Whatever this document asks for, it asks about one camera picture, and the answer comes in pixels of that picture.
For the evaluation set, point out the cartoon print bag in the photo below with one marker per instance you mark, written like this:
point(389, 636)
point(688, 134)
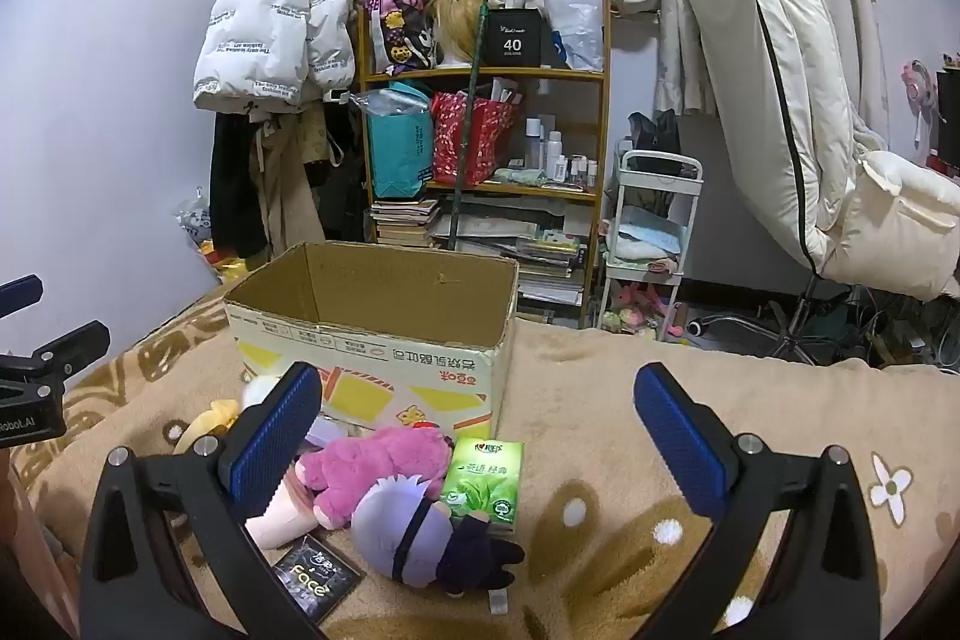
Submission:
point(402, 35)

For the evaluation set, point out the open cardboard box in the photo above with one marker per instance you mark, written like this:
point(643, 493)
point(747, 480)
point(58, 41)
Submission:
point(399, 336)

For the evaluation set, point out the wooden shelf unit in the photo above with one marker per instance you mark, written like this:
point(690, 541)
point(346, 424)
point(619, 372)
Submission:
point(586, 138)

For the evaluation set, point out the pink plush bear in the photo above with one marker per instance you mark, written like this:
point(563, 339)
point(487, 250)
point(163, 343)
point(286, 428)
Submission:
point(342, 473)

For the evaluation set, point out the cream reclining chair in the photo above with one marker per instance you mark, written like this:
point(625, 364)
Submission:
point(813, 174)

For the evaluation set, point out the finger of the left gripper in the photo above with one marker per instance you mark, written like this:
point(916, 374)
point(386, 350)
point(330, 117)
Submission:
point(62, 358)
point(19, 294)

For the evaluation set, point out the black box number 40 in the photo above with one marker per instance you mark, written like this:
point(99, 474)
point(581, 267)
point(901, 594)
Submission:
point(512, 38)

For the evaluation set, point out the white puffer jacket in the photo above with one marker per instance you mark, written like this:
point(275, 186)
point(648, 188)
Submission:
point(273, 55)

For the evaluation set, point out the beige patterned fleece blanket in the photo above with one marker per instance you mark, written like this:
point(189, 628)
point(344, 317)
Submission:
point(604, 527)

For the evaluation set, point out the green pole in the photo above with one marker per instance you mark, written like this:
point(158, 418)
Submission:
point(466, 127)

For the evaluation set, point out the white plastic bag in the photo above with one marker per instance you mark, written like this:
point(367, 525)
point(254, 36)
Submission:
point(579, 24)

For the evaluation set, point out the teal gift bag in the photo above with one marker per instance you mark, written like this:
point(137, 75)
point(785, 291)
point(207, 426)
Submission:
point(401, 140)

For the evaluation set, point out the green tissue pack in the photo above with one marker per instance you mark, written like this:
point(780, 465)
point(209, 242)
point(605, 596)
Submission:
point(484, 476)

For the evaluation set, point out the blonde wig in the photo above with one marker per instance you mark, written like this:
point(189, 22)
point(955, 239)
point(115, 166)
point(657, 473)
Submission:
point(458, 31)

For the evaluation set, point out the beige hanging coat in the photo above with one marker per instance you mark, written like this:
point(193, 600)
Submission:
point(283, 146)

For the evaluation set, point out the black hanging garment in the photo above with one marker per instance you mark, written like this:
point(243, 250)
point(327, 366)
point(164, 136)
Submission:
point(234, 199)

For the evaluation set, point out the white utility cart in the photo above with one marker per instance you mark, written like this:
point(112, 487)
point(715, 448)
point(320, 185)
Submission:
point(647, 240)

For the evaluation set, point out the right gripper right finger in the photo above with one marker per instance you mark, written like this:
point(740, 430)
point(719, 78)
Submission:
point(823, 582)

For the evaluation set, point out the purple haired plush doll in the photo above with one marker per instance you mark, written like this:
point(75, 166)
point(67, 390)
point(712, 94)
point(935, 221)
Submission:
point(411, 539)

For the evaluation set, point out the yellow dog plush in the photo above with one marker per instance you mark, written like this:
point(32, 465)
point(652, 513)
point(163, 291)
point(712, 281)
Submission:
point(219, 416)

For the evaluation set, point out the red gift bag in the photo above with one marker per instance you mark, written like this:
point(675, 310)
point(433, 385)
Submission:
point(490, 122)

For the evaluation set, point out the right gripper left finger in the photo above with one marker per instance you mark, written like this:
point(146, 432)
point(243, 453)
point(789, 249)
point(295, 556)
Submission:
point(135, 582)

